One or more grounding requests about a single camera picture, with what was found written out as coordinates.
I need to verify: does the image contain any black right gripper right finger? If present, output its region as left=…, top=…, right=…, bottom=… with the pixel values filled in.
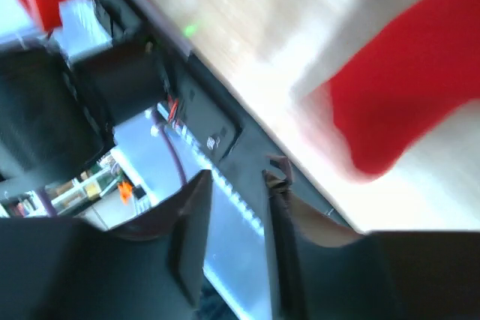
left=262, top=156, right=479, bottom=319

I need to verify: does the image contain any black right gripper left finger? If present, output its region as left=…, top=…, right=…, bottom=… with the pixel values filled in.
left=1, top=170, right=212, bottom=319

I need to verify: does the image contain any red t shirt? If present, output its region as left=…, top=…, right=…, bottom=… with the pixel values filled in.
left=328, top=0, right=479, bottom=177

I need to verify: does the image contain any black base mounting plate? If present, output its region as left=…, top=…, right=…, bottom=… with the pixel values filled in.
left=97, top=0, right=357, bottom=231

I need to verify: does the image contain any white slotted cable duct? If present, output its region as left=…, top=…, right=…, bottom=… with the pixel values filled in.
left=158, top=125, right=264, bottom=243

